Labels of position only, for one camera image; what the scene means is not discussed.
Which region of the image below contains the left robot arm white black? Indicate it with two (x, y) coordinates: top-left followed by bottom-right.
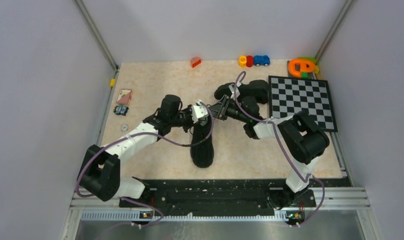
(75, 94), (214, 207)

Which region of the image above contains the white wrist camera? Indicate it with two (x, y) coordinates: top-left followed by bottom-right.
(229, 83), (240, 100)
(191, 100), (209, 123)

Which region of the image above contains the orange toy brick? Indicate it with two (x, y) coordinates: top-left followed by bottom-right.
(190, 57), (202, 68)

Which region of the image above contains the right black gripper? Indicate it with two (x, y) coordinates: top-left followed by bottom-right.
(206, 94), (249, 123)

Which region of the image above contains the small round metal disc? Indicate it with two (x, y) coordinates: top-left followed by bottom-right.
(120, 124), (129, 132)

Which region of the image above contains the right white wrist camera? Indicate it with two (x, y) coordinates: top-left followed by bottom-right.
(229, 83), (240, 100)

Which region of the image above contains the orange ring toy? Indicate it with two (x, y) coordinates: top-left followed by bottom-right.
(287, 58), (319, 79)

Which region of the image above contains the black shoe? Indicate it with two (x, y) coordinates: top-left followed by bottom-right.
(214, 79), (269, 105)
(190, 117), (214, 168)

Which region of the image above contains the black white checkerboard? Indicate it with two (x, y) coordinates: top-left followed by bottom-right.
(268, 75), (338, 132)

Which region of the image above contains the small blue black toy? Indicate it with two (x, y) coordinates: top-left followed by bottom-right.
(113, 104), (129, 116)

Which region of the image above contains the red toy cylinder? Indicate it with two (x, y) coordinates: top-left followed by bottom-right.
(246, 55), (254, 68)

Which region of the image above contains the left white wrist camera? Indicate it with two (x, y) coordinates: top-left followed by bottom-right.
(191, 100), (209, 123)

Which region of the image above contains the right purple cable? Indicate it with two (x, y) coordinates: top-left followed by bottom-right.
(233, 71), (326, 228)

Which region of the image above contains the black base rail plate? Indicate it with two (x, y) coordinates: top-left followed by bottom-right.
(136, 179), (321, 217)

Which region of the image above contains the pink triangle card box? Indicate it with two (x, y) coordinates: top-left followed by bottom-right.
(116, 89), (132, 106)

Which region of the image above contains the blue toy car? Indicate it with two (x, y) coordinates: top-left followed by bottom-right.
(253, 55), (271, 67)

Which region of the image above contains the yellow toy cylinder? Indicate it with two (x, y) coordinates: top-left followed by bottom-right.
(238, 55), (247, 68)

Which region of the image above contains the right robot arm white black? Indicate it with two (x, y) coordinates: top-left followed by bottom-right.
(209, 95), (330, 206)

